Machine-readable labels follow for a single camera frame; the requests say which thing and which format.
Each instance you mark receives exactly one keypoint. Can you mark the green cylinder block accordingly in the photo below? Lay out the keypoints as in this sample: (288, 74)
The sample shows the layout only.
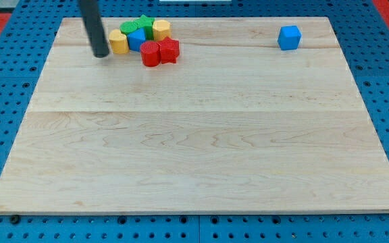
(128, 27)

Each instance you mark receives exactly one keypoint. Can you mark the red star block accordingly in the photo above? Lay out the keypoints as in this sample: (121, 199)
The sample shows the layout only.
(169, 50)

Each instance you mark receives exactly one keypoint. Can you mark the yellow heart block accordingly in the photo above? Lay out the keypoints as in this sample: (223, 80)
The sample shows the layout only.
(118, 42)

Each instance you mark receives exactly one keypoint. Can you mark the blue triangular block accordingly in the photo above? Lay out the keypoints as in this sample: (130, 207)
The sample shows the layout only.
(136, 39)

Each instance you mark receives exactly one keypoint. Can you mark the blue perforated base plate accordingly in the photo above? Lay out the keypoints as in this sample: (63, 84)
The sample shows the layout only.
(25, 43)

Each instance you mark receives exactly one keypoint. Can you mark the red cylinder block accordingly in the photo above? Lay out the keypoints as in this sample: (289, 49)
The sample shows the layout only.
(150, 53)

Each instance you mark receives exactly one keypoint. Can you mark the light wooden board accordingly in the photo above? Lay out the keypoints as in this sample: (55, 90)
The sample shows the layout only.
(236, 127)

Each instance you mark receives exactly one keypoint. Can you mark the yellow hexagon block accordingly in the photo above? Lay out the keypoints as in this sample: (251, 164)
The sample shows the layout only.
(161, 30)

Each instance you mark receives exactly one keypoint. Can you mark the green star block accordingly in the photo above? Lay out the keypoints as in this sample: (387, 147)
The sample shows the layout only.
(146, 23)

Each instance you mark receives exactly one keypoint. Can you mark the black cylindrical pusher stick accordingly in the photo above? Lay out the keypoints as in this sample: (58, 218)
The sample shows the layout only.
(91, 18)

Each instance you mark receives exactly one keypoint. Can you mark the blue cube block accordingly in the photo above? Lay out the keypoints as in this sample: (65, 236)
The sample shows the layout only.
(289, 38)

